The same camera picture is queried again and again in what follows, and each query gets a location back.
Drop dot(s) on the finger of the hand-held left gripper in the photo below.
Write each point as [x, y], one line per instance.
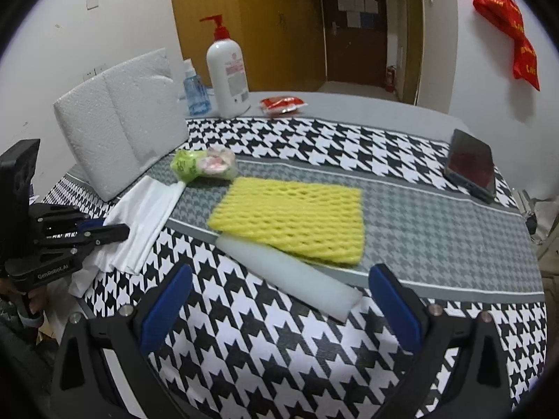
[113, 232]
[56, 214]

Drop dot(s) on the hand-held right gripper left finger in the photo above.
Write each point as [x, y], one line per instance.
[168, 310]

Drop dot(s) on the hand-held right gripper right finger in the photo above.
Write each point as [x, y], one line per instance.
[395, 310]

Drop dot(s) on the white cloth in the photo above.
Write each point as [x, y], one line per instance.
[139, 218]

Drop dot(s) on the white foam sheet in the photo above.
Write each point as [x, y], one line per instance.
[305, 283]

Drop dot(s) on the white foam box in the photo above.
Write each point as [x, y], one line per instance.
[122, 131]

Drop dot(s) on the green tissue packet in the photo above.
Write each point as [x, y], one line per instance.
[192, 163]

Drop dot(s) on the yellow foam net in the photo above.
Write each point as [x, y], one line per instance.
[288, 218]

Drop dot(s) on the person's left hand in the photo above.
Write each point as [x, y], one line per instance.
[35, 303]

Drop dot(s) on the houndstooth tablecloth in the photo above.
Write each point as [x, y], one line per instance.
[270, 345]

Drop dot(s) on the clear blue bottle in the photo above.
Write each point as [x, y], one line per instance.
[196, 96]

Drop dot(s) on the black tablet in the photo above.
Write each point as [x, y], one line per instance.
[471, 161]

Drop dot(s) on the white lotion pump bottle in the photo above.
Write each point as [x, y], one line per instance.
[227, 78]

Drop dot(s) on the red snack packet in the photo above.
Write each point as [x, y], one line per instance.
[281, 104]

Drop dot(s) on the red fire extinguisher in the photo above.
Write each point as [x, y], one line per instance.
[391, 79]

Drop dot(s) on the wooden wardrobe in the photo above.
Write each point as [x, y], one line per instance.
[262, 22]

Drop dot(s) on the brown side door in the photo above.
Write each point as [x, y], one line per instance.
[412, 52]

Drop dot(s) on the dark brown door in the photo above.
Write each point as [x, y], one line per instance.
[353, 52]

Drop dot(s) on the red printed bag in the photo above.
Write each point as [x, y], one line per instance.
[526, 63]
[493, 4]

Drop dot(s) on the blue door notice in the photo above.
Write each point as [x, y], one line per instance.
[367, 19]

